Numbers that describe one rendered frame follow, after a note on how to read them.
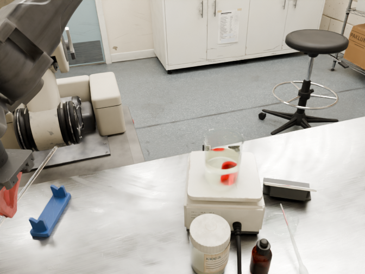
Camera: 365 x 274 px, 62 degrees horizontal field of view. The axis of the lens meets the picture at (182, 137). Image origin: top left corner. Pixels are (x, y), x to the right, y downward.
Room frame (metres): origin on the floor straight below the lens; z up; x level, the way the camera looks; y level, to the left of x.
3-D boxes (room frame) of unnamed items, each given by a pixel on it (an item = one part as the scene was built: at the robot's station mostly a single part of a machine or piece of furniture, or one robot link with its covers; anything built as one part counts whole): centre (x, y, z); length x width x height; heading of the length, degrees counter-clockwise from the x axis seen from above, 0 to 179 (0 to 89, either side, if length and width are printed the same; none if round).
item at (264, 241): (0.27, -0.11, 0.78); 0.03 x 0.03 x 0.07
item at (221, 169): (0.38, -0.06, 0.88); 0.07 x 0.06 x 0.08; 153
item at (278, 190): (0.43, -0.20, 0.77); 0.09 x 0.06 x 0.04; 75
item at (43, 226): (0.39, 0.25, 0.77); 0.10 x 0.03 x 0.04; 173
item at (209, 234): (0.28, -0.03, 0.79); 0.06 x 0.06 x 0.08
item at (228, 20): (2.92, -0.47, 0.40); 0.24 x 0.01 x 0.30; 105
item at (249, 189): (0.40, -0.07, 0.83); 0.12 x 0.12 x 0.01; 85
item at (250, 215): (0.42, -0.07, 0.79); 0.22 x 0.13 x 0.08; 175
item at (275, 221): (0.35, -0.17, 0.76); 0.06 x 0.06 x 0.02
